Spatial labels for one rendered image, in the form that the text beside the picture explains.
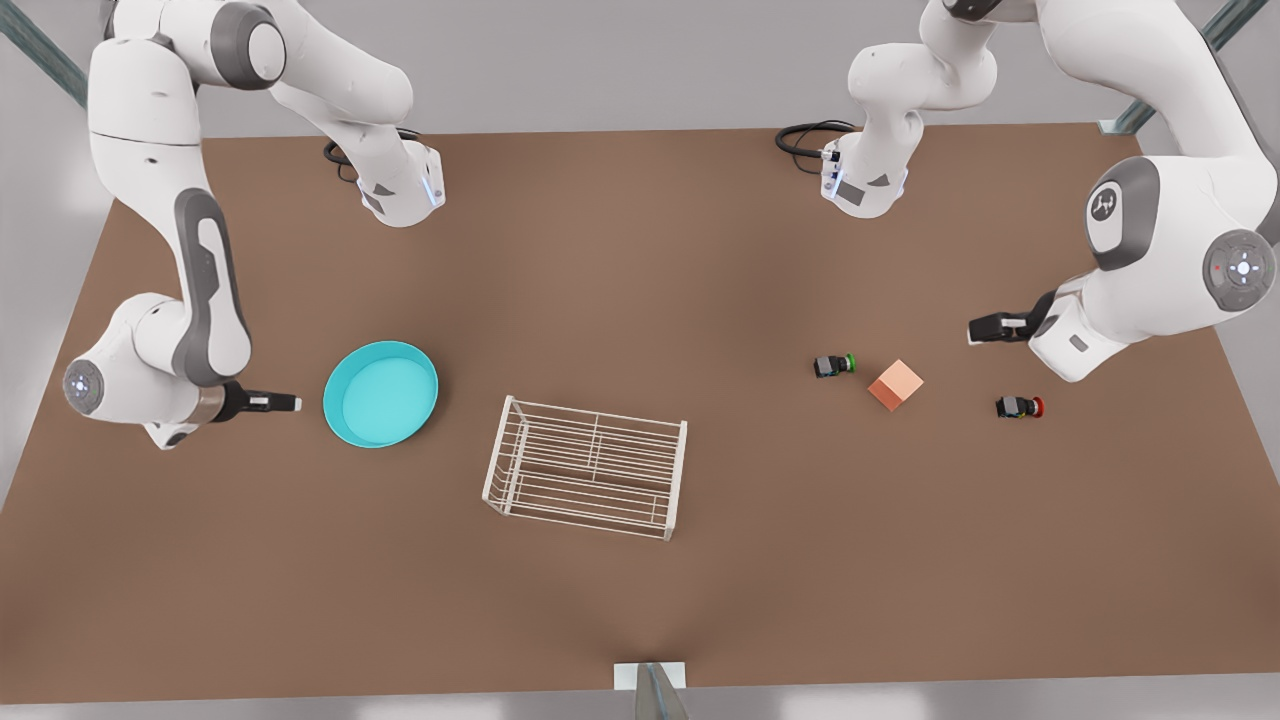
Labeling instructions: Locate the turquoise round plate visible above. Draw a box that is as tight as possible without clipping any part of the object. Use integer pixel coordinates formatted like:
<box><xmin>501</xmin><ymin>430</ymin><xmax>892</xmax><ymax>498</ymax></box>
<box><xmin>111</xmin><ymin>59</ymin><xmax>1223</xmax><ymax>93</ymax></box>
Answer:
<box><xmin>322</xmin><ymin>341</ymin><xmax>440</xmax><ymax>449</ymax></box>

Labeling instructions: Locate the orange cube block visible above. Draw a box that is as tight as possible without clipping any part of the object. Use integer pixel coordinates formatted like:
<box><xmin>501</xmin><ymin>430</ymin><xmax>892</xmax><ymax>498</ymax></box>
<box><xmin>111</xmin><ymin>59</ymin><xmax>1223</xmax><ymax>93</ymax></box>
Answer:
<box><xmin>867</xmin><ymin>359</ymin><xmax>925</xmax><ymax>413</ymax></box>

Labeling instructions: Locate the black cable loop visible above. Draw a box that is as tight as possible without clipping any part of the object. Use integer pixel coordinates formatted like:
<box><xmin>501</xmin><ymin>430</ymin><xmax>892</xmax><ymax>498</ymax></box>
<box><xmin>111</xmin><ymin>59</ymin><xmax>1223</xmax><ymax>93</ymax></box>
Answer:
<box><xmin>775</xmin><ymin>120</ymin><xmax>861</xmax><ymax>175</ymax></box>
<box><xmin>322</xmin><ymin>127</ymin><xmax>424</xmax><ymax>185</ymax></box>

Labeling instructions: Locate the silver frame post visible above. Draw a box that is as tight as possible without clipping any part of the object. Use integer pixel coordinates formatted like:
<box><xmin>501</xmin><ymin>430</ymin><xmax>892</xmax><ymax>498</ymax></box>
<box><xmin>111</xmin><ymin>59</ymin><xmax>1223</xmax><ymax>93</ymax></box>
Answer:
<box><xmin>0</xmin><ymin>0</ymin><xmax>91</xmax><ymax>109</ymax></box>
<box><xmin>1097</xmin><ymin>0</ymin><xmax>1271</xmax><ymax>137</ymax></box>
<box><xmin>613</xmin><ymin>661</ymin><xmax>689</xmax><ymax>720</ymax></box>

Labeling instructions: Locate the white wire shelf rack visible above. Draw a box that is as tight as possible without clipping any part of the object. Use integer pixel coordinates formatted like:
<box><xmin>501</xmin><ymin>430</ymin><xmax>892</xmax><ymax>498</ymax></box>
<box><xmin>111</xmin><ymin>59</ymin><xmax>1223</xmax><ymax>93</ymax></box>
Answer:
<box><xmin>482</xmin><ymin>395</ymin><xmax>689</xmax><ymax>542</ymax></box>

